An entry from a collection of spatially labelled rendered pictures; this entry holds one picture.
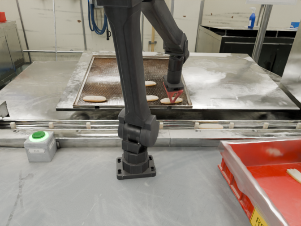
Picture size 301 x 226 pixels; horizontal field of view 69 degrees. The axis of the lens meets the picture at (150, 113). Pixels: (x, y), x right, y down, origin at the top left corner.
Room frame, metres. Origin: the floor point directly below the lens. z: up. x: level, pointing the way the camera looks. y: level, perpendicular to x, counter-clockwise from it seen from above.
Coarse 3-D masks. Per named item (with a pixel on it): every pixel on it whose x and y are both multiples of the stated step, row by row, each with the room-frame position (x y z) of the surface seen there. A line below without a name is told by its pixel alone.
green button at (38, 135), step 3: (36, 132) 0.59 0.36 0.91; (39, 132) 0.59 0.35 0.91; (42, 132) 0.59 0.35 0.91; (33, 135) 0.57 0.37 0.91; (36, 135) 0.57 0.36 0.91; (39, 135) 0.57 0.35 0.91; (42, 135) 0.57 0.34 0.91; (45, 135) 0.58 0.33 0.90; (33, 138) 0.56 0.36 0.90; (36, 138) 0.56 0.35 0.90; (39, 138) 0.56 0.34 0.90
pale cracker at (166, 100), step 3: (162, 99) 0.88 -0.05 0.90; (165, 99) 0.88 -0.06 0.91; (168, 99) 0.88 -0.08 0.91; (177, 99) 0.88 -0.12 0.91; (180, 99) 0.89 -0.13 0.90; (162, 102) 0.86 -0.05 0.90; (165, 102) 0.86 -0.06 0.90; (168, 102) 0.86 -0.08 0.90; (174, 102) 0.87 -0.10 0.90; (177, 102) 0.87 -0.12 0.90
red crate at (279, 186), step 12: (252, 168) 0.55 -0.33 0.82; (264, 168) 0.55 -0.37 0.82; (276, 168) 0.55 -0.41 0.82; (288, 168) 0.55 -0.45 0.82; (300, 168) 0.55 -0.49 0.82; (228, 180) 0.48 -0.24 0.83; (264, 180) 0.50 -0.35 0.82; (276, 180) 0.50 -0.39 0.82; (288, 180) 0.50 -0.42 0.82; (240, 192) 0.42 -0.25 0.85; (276, 192) 0.45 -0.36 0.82; (288, 192) 0.45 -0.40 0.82; (300, 192) 0.45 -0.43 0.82; (252, 204) 0.37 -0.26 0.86; (276, 204) 0.41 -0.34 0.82; (288, 204) 0.41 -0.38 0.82; (300, 204) 0.41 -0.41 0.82; (288, 216) 0.37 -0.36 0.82; (300, 216) 0.37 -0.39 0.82
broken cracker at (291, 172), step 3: (288, 171) 0.53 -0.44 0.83; (291, 171) 0.53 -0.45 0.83; (294, 171) 0.53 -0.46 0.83; (297, 171) 0.53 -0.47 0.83; (291, 174) 0.52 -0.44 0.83; (294, 174) 0.51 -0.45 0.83; (297, 174) 0.51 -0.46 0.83; (300, 174) 0.51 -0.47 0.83; (294, 177) 0.51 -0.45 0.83; (297, 177) 0.50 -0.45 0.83; (300, 177) 0.50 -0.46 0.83; (297, 180) 0.50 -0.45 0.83; (300, 180) 0.49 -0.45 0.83
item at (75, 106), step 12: (96, 60) 1.26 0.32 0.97; (108, 60) 1.26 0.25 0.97; (144, 60) 1.29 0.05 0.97; (96, 72) 1.11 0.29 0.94; (108, 72) 1.12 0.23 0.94; (144, 72) 1.14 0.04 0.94; (156, 72) 1.14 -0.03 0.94; (84, 84) 0.99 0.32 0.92; (96, 84) 1.00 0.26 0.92; (108, 84) 1.00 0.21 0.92; (120, 84) 1.00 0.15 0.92; (156, 84) 1.02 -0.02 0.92; (84, 96) 0.89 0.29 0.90; (108, 96) 0.90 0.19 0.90; (156, 108) 0.83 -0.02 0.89; (180, 108) 0.84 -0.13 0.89; (192, 108) 0.84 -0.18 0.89
